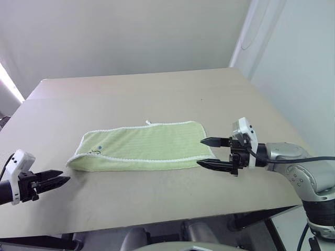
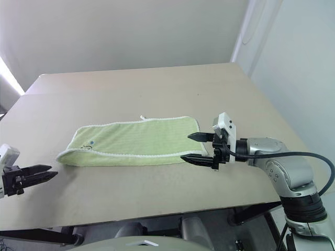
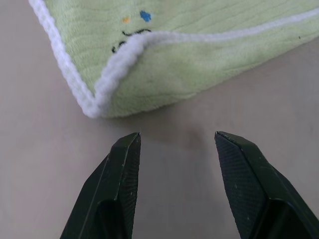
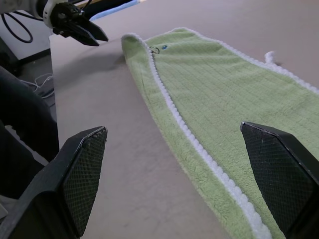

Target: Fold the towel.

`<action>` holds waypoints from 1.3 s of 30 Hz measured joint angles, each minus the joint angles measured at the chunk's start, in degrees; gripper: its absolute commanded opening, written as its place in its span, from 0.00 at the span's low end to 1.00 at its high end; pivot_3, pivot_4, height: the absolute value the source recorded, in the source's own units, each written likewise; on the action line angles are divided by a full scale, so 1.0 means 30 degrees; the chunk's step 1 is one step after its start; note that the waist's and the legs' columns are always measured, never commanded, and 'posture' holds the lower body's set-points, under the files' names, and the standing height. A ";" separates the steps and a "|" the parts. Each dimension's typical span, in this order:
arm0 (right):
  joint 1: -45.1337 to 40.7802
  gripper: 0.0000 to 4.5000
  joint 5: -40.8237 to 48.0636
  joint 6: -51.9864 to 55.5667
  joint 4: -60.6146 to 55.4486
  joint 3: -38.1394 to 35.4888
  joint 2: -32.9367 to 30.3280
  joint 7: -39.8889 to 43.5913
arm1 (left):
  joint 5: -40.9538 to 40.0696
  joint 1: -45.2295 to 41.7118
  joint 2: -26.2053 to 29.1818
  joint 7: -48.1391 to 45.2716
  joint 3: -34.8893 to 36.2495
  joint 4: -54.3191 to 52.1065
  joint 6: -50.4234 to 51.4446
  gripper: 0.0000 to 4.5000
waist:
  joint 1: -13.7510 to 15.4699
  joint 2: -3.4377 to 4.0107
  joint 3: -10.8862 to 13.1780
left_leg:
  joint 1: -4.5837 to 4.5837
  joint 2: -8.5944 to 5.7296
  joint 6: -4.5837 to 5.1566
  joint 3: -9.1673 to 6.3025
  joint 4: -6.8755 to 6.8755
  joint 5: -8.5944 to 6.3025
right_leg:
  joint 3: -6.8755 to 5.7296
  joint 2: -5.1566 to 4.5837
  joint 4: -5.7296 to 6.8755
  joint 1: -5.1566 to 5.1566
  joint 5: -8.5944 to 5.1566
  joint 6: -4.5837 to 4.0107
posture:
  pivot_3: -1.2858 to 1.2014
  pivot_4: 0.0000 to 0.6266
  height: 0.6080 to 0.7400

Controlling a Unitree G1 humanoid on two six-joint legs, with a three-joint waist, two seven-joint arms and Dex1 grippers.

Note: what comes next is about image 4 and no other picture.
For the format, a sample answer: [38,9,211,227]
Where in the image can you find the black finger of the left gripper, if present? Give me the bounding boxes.
[81,18,109,42]
[66,24,100,46]

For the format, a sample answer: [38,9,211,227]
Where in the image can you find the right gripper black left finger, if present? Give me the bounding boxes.
[0,126,108,239]

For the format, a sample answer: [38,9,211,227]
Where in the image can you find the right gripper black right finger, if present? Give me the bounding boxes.
[240,121,319,239]

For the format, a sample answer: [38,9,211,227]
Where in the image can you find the pale green cloth object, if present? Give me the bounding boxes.
[121,26,319,239]

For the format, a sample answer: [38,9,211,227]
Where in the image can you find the white cabinet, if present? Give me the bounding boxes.
[0,9,52,62]

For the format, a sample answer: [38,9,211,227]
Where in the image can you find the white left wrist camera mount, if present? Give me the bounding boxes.
[42,0,66,29]

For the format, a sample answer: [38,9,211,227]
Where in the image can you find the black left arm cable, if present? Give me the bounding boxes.
[0,9,34,43]

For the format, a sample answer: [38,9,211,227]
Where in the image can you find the thin white floor cables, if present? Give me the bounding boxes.
[33,74,54,98]

